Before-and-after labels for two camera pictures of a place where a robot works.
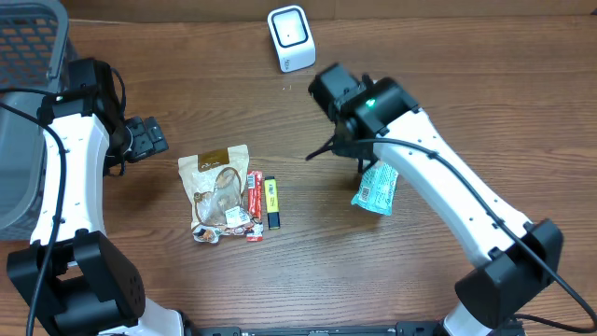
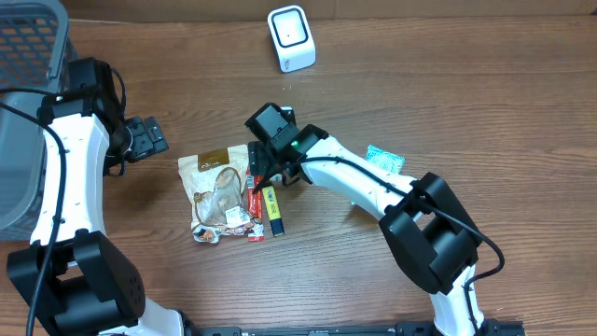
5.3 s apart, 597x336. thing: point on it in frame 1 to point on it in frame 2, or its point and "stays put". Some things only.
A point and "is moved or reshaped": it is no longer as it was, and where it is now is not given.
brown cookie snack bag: (216, 181) stays put
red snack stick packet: (255, 186) stays put
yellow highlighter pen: (271, 192) is moved or reshaped
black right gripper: (361, 160) to (262, 161)
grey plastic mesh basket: (34, 53) stays put
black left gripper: (147, 135) stays put
